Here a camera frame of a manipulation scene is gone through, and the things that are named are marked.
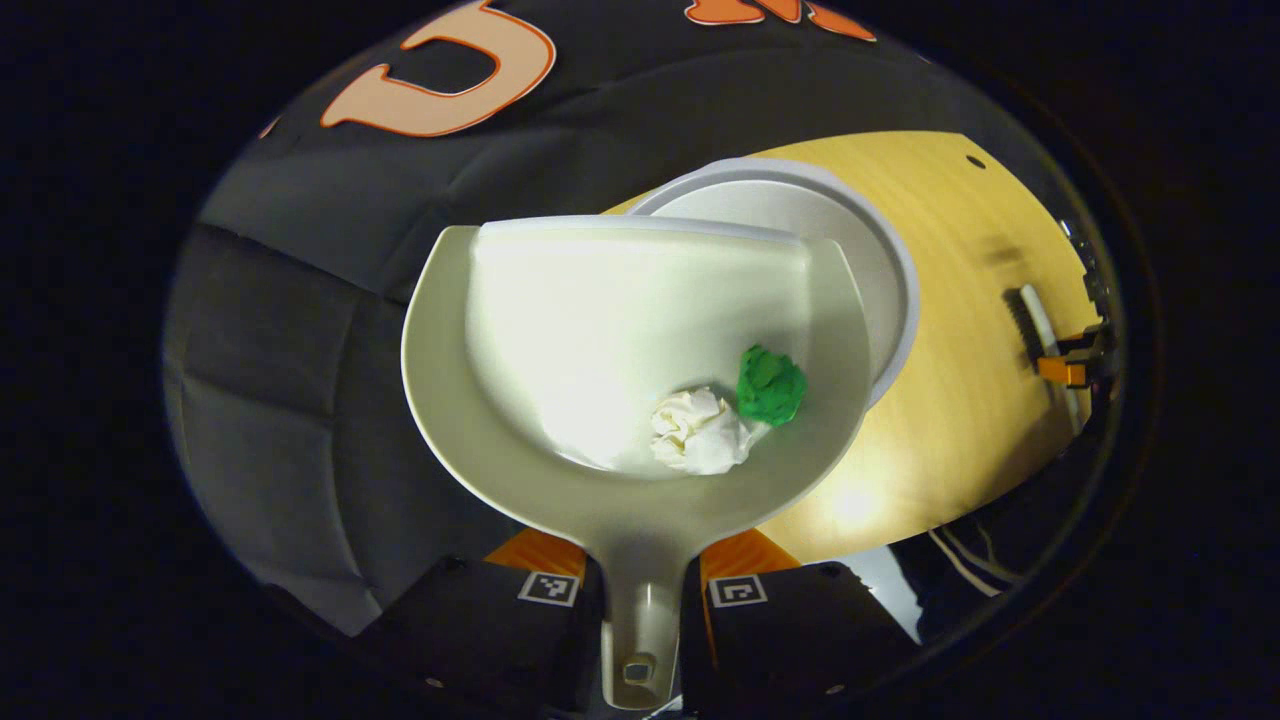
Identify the grey plastic dustpan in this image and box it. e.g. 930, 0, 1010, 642
401, 215, 873, 711

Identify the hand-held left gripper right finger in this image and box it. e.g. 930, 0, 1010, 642
682, 528, 916, 716

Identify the white paper ball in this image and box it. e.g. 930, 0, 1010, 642
650, 387, 771, 476

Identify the small grey broom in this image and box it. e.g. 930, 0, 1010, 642
1003, 285, 1086, 436

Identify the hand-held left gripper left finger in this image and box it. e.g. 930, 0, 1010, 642
385, 528, 606, 716

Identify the white ribbed garbage bin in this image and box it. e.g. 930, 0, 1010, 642
628, 157, 921, 409

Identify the white cable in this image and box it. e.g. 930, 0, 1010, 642
925, 525, 1021, 598

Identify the green paper ball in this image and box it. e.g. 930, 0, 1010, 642
737, 345, 808, 428

